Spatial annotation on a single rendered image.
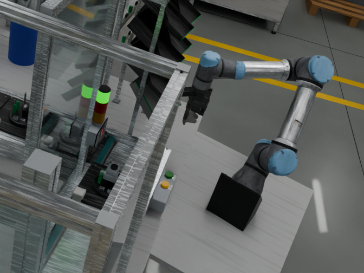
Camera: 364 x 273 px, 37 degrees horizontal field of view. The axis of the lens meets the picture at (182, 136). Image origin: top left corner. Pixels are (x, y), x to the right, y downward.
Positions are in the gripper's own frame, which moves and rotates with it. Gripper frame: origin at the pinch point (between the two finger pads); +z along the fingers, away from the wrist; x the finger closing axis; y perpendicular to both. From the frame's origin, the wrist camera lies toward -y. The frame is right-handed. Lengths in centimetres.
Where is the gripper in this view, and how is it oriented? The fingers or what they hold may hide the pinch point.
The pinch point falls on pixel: (183, 121)
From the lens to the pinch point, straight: 238.2
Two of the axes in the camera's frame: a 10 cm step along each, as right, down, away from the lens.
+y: 9.4, 3.5, -0.3
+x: 2.3, -5.5, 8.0
